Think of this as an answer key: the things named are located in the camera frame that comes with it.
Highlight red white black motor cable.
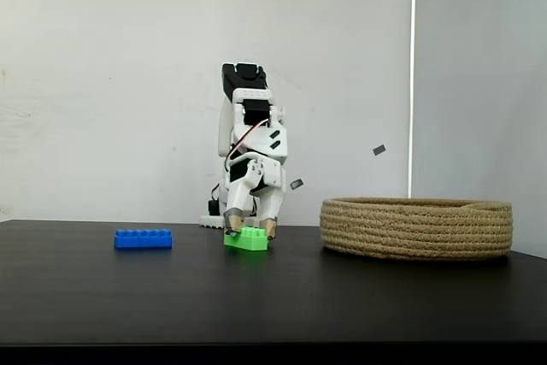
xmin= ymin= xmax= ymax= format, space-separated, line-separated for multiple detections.
xmin=224 ymin=113 xmax=274 ymax=178

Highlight green lego block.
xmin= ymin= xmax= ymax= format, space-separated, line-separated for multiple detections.
xmin=223 ymin=227 xmax=269 ymax=253

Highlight round woven rope basket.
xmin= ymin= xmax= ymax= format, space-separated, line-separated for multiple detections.
xmin=320 ymin=197 xmax=514 ymax=262

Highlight blue lego block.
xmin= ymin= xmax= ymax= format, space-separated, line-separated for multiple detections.
xmin=113 ymin=228 xmax=174 ymax=250

